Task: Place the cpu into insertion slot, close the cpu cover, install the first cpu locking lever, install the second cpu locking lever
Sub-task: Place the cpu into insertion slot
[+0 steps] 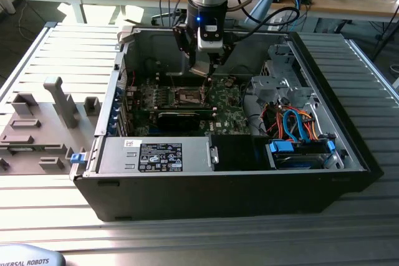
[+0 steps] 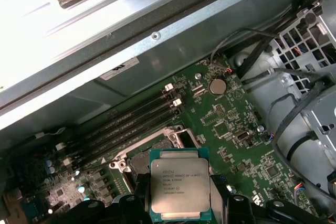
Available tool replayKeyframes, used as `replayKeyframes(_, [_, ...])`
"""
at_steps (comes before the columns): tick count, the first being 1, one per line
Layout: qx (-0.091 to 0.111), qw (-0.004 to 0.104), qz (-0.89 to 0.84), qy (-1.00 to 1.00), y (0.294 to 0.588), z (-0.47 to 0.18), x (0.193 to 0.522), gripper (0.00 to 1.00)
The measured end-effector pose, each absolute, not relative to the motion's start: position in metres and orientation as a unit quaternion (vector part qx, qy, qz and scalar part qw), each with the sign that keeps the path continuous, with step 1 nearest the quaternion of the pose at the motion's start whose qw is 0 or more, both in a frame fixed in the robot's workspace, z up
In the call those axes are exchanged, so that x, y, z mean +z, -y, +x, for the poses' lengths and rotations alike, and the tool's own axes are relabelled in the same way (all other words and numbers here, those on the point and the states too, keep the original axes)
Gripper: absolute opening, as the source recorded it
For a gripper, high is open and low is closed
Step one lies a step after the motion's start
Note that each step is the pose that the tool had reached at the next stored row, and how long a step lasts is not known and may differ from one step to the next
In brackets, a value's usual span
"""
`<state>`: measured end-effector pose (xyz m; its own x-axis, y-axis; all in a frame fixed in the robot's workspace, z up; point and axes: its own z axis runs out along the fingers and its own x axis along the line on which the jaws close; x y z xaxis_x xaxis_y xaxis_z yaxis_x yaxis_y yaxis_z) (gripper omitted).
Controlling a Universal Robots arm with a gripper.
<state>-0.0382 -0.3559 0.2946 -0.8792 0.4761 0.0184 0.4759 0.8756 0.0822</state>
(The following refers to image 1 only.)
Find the silver metal drive cage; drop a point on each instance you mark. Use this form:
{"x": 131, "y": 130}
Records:
{"x": 271, "y": 87}

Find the thin metal locking lever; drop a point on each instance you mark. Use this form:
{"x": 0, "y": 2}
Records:
{"x": 172, "y": 80}

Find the silver CPU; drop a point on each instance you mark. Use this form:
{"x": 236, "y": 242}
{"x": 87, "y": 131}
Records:
{"x": 199, "y": 69}

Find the hard disk in blue carrier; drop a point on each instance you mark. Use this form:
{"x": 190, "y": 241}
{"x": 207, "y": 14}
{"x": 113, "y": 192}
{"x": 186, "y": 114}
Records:
{"x": 296, "y": 161}

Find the grey power supply unit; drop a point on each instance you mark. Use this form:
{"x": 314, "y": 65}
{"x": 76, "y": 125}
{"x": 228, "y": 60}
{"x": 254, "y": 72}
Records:
{"x": 118, "y": 154}

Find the blue plastic latch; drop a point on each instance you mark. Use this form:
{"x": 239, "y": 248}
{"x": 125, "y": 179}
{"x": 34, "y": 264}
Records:
{"x": 77, "y": 158}

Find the grey parts rack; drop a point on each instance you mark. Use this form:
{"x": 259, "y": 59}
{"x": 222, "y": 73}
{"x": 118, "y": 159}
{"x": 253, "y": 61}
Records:
{"x": 37, "y": 154}

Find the round silver coin battery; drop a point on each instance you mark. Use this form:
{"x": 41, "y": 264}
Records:
{"x": 229, "y": 81}

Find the pale blue teach pendant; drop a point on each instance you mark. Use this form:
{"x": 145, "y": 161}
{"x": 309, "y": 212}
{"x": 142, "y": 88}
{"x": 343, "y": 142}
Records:
{"x": 31, "y": 253}

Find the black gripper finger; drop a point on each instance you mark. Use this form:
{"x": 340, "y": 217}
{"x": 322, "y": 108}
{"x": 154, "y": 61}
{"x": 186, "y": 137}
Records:
{"x": 223, "y": 57}
{"x": 184, "y": 40}

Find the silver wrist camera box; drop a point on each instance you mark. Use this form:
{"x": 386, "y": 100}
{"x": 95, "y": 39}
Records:
{"x": 210, "y": 43}

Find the CPU socket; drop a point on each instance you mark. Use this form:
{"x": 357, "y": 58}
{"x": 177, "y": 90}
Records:
{"x": 187, "y": 96}

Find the green motherboard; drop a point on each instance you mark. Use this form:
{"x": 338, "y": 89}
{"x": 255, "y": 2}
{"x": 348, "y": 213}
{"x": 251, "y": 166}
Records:
{"x": 230, "y": 116}

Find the black and grey PC case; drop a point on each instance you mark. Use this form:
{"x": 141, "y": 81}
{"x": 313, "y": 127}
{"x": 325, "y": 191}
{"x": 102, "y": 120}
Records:
{"x": 187, "y": 197}

